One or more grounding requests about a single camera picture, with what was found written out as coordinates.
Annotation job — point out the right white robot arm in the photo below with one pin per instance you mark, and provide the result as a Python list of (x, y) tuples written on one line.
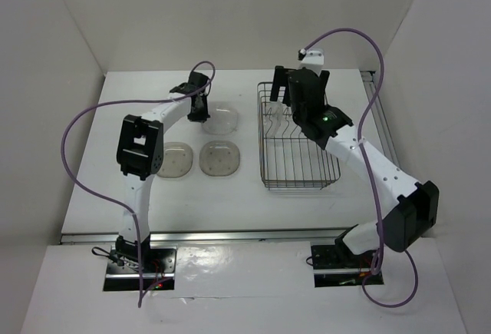
[(406, 208)]

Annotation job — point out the aluminium rail front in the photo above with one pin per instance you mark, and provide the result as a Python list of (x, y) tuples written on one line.
[(226, 236)]

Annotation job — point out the clear plate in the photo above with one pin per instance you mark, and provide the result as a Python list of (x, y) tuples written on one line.
[(273, 118), (223, 119)]

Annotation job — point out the metal wire dish rack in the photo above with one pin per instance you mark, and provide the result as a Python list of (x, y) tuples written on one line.
[(290, 161)]

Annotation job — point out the aluminium rail right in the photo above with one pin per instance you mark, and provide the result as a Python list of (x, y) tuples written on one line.
[(380, 120)]

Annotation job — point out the smoky plate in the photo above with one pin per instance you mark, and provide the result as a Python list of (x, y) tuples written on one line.
[(219, 158), (177, 160)]

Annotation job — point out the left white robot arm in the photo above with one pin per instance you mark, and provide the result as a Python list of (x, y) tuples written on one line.
[(140, 154)]

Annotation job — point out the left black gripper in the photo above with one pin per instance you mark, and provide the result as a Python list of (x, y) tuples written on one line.
[(202, 117)]

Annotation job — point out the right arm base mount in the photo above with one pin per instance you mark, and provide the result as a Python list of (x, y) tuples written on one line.
[(334, 265)]

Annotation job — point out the smoky plate front left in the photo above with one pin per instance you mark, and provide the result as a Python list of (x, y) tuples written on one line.
[(177, 160)]

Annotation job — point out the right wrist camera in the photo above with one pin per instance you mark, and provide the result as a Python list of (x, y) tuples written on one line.
[(312, 59)]

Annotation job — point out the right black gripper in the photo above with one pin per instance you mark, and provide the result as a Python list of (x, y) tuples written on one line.
[(280, 80)]

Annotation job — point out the smoky plate front right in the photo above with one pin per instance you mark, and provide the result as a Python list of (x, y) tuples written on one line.
[(219, 158)]

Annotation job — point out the aluminium rail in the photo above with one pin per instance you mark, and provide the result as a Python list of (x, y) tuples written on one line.
[(380, 120), (226, 236)]

